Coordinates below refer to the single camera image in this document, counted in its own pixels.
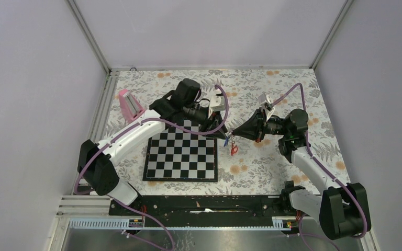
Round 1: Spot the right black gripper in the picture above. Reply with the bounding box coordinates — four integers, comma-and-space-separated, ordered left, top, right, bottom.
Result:
232, 107, 291, 143

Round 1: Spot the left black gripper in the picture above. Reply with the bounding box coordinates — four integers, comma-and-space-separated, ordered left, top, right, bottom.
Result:
183, 102, 228, 139

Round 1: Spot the keyring with red fob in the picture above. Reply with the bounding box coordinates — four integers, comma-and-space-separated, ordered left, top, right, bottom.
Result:
229, 135, 239, 156

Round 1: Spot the blue key tag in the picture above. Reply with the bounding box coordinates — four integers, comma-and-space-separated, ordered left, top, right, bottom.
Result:
224, 136, 230, 147

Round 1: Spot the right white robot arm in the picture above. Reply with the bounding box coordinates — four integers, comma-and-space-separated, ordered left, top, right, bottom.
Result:
231, 109, 371, 240

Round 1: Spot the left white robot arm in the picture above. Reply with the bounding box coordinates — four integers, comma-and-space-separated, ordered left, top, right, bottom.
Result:
74, 78, 229, 215

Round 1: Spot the floral table mat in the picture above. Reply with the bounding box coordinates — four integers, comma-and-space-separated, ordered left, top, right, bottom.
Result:
105, 69, 350, 195

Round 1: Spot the black white chessboard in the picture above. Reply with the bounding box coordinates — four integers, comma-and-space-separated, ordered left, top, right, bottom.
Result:
142, 127, 218, 182

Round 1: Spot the pink metronome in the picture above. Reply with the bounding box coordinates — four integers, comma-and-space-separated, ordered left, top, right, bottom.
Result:
118, 89, 145, 123

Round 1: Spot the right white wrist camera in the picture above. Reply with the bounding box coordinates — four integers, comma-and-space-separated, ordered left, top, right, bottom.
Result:
258, 93, 275, 121

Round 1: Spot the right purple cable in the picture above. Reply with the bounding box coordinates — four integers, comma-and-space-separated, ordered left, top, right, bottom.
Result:
270, 82, 368, 251

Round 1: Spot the purple cable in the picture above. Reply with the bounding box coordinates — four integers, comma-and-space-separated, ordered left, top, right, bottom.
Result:
73, 84, 230, 251
270, 82, 368, 251

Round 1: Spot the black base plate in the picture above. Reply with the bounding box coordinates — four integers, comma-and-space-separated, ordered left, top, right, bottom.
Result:
108, 195, 304, 230

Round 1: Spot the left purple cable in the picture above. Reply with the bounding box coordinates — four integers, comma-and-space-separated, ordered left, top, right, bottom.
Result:
73, 84, 230, 251

